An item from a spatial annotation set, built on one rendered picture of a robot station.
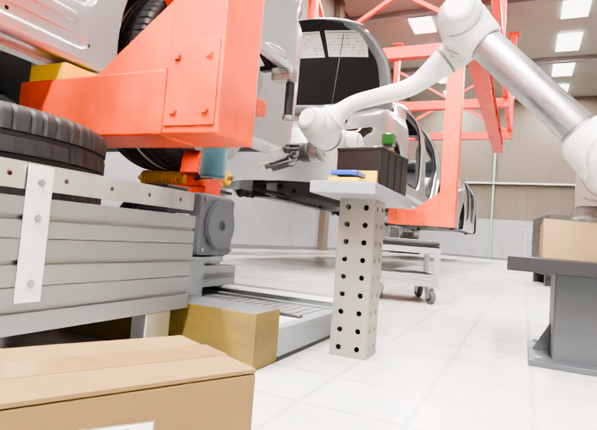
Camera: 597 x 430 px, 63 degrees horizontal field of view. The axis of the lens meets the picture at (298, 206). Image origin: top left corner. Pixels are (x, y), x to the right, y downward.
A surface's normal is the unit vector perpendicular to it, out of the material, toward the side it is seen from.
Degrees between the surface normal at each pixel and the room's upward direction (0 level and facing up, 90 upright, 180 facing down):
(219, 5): 90
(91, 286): 90
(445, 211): 90
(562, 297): 90
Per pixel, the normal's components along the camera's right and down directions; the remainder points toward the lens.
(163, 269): 0.91, 0.04
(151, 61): -0.41, -0.09
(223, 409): 0.64, 0.00
